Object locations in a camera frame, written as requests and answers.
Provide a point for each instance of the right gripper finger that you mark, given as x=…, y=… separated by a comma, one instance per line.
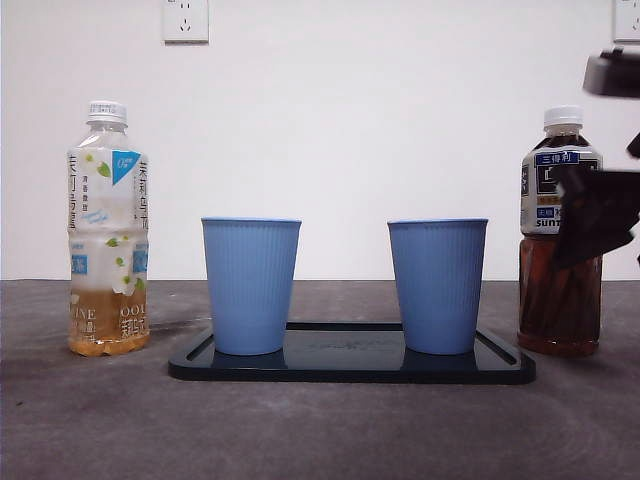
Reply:
x=600, y=215

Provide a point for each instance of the dark oolong tea bottle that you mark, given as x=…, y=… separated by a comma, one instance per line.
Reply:
x=555, y=310

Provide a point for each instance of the jasmine oolong tea bottle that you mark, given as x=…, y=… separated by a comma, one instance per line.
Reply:
x=107, y=200

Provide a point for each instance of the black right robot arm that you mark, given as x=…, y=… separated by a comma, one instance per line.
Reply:
x=615, y=75

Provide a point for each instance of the blue ribbed plastic cup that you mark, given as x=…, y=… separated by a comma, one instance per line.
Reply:
x=437, y=285
x=250, y=285

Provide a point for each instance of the dark teal rectangular tray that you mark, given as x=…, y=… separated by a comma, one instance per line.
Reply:
x=350, y=367

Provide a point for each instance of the white wall socket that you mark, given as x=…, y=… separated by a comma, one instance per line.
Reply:
x=627, y=25
x=185, y=25

